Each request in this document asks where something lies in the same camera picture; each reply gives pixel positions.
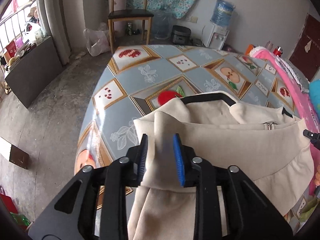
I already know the dark grey cabinet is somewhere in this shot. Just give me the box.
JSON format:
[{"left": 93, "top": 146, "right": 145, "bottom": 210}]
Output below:
[{"left": 4, "top": 36, "right": 63, "bottom": 109}]

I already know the red bag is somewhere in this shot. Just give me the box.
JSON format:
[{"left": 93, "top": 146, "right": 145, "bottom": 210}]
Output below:
[{"left": 0, "top": 194, "right": 19, "bottom": 214}]

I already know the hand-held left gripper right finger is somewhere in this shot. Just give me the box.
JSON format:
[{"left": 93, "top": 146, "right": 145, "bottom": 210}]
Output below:
[{"left": 173, "top": 133, "right": 293, "bottom": 240}]

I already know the translucent plastic floor bag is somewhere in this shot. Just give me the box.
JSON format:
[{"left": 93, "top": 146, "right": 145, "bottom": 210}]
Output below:
[{"left": 83, "top": 22, "right": 112, "bottom": 57}]

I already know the wooden chair with dark seat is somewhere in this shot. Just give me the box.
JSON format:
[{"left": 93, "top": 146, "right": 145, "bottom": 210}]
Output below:
[{"left": 107, "top": 0, "right": 153, "bottom": 54}]

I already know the blue water bottle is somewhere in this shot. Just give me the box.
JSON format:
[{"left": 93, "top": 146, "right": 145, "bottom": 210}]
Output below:
[{"left": 211, "top": 0, "right": 235, "bottom": 28}]

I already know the blue cartoon pillow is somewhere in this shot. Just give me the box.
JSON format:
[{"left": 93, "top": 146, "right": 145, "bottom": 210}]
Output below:
[{"left": 309, "top": 79, "right": 320, "bottom": 105}]

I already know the grey curtain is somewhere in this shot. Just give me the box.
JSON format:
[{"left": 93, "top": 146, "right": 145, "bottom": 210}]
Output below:
[{"left": 36, "top": 0, "right": 72, "bottom": 65}]

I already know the pink floral blanket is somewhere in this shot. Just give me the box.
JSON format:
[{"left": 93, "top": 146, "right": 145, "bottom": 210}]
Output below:
[{"left": 250, "top": 45, "right": 320, "bottom": 195}]

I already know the metal window railing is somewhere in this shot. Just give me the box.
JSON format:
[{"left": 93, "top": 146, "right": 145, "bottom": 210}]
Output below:
[{"left": 0, "top": 0, "right": 38, "bottom": 55}]

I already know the red box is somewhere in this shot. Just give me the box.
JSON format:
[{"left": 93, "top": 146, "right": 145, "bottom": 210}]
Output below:
[{"left": 5, "top": 41, "right": 17, "bottom": 57}]

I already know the grey lace cloth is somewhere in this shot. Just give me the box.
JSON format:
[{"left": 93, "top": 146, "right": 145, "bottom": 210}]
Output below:
[{"left": 275, "top": 55, "right": 312, "bottom": 92}]

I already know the clear empty water jug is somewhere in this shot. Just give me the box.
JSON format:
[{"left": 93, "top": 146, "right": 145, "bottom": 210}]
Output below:
[{"left": 151, "top": 10, "right": 172, "bottom": 40}]

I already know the cream jacket with black trim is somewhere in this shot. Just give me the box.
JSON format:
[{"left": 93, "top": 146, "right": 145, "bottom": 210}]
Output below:
[{"left": 127, "top": 92, "right": 315, "bottom": 240}]

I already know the black rice cooker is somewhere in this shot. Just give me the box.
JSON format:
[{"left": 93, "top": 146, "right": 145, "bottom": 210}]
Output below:
[{"left": 171, "top": 25, "right": 192, "bottom": 45}]

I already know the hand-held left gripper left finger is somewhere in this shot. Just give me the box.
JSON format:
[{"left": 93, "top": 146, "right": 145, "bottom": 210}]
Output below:
[{"left": 28, "top": 134, "right": 148, "bottom": 240}]

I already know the white plastic bag on cabinet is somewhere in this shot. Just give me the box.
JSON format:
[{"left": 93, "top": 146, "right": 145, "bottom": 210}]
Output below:
[{"left": 22, "top": 21, "right": 44, "bottom": 44}]

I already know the green shiny packet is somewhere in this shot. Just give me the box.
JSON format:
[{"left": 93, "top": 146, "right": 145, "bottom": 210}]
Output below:
[{"left": 10, "top": 212, "right": 32, "bottom": 227}]

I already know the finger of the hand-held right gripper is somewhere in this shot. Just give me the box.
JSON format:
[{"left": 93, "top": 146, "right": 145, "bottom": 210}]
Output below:
[{"left": 303, "top": 129, "right": 320, "bottom": 150}]

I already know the brown door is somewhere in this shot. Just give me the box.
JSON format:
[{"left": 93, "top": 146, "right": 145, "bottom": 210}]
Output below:
[{"left": 289, "top": 14, "right": 320, "bottom": 82}]

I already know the small brown cardboard box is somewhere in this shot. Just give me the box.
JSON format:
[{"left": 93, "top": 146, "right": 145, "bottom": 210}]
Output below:
[{"left": 0, "top": 137, "right": 30, "bottom": 170}]

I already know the fruit print tablecloth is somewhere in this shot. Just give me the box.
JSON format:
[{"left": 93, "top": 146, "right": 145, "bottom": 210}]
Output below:
[{"left": 74, "top": 44, "right": 310, "bottom": 230}]

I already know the white water dispenser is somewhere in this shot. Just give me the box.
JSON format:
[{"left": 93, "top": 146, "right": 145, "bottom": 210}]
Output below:
[{"left": 207, "top": 25, "right": 230, "bottom": 50}]

